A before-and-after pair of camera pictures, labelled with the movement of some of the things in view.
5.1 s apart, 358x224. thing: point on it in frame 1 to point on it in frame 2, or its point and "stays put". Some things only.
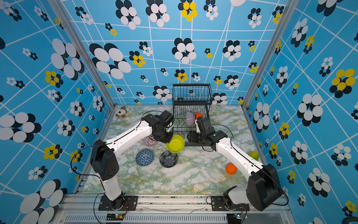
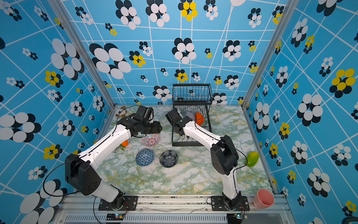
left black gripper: (167, 140) to (157, 129)
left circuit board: (114, 216) stays put
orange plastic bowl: (198, 115) stays put
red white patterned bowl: (148, 142) stays put
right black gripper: (192, 136) to (186, 118)
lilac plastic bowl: (190, 119) stays put
